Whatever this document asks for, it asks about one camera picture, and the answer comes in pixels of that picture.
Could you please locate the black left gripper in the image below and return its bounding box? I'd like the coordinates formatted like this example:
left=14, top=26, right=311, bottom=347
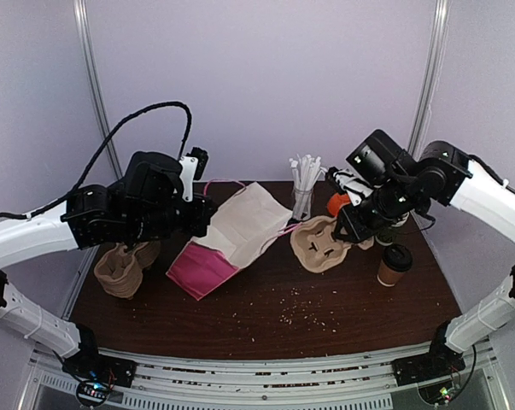
left=126, top=191, right=217, bottom=241

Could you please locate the stack of paper cups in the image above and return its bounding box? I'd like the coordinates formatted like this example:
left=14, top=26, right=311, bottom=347
left=374, top=213, right=409, bottom=247

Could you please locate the stack of cardboard cup carriers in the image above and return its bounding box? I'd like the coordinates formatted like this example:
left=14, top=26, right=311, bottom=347
left=93, top=241, right=161, bottom=300

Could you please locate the single black cup lid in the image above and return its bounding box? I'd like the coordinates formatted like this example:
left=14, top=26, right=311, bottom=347
left=382, top=243, right=413, bottom=272

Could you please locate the pink and white paper bag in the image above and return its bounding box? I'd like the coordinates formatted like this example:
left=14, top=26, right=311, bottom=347
left=167, top=182, right=292, bottom=301

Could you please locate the single brown paper cup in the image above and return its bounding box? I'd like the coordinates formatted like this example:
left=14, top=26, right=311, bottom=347
left=377, top=259, right=413, bottom=287

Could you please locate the single cardboard cup carrier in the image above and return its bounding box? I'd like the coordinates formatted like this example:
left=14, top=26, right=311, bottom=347
left=290, top=215, right=375, bottom=273

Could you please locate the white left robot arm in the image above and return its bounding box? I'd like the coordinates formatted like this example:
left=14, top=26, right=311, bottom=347
left=0, top=148, right=216, bottom=387

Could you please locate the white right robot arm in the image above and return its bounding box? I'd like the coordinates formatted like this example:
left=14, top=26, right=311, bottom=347
left=326, top=129, right=515, bottom=385

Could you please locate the orange bowl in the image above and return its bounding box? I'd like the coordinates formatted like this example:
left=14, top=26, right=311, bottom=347
left=326, top=193, right=351, bottom=217

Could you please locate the glass jar of straws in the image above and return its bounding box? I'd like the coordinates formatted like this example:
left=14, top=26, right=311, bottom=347
left=289, top=154, right=325, bottom=221

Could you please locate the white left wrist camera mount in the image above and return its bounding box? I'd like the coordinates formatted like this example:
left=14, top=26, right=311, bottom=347
left=178, top=147, right=209, bottom=202

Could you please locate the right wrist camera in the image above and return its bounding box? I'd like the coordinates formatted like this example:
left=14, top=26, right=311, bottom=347
left=325, top=167, right=373, bottom=206

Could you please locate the right aluminium frame post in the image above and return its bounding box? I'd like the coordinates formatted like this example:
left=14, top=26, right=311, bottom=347
left=407, top=0, right=450, bottom=155

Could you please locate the aluminium frame post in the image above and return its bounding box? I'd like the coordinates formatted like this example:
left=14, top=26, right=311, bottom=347
left=73, top=0, right=124, bottom=180
left=407, top=0, right=450, bottom=155

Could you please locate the left aluminium frame post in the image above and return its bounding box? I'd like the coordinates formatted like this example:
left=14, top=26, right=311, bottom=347
left=73, top=0, right=124, bottom=180

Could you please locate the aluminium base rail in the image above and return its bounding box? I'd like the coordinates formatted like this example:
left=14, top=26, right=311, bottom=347
left=17, top=337, right=510, bottom=410

